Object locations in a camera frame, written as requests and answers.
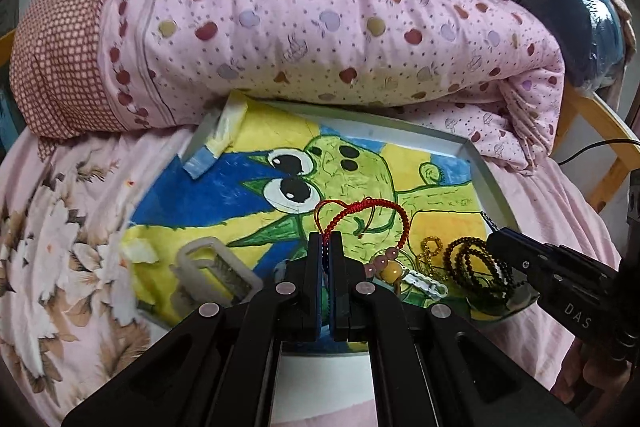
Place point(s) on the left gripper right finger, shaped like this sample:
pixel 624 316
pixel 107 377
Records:
pixel 429 366

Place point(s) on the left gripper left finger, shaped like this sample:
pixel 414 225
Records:
pixel 218 366

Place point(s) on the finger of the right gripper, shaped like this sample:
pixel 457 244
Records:
pixel 597 304

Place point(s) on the beige hair claw clip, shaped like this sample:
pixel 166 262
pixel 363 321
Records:
pixel 207 271

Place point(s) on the white paper sheet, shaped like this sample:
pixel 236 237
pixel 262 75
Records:
pixel 332 380

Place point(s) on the grey tray with frog drawing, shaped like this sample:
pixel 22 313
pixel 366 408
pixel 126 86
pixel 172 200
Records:
pixel 412 205

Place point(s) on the pink floral bed sheet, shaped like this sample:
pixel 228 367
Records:
pixel 68 318

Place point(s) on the blue plastic wrapped bundle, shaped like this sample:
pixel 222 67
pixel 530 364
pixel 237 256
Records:
pixel 560 11

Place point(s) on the red checkered pillow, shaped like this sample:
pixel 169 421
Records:
pixel 54 71

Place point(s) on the pink dotted folded quilt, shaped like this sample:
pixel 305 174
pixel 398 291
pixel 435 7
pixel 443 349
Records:
pixel 486 70

